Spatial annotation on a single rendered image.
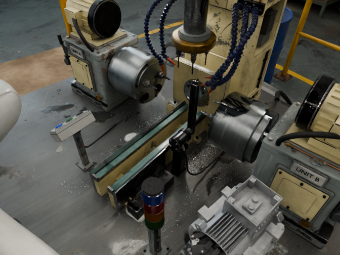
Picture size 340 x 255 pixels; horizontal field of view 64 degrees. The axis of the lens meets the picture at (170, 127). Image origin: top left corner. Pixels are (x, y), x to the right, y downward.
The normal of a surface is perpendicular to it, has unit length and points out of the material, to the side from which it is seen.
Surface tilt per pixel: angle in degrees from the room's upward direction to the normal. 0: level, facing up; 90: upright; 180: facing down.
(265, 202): 1
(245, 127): 47
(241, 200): 1
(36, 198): 0
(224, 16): 90
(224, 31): 90
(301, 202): 90
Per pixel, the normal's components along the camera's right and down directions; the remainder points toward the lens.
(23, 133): 0.01, -0.72
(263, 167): -0.64, 0.52
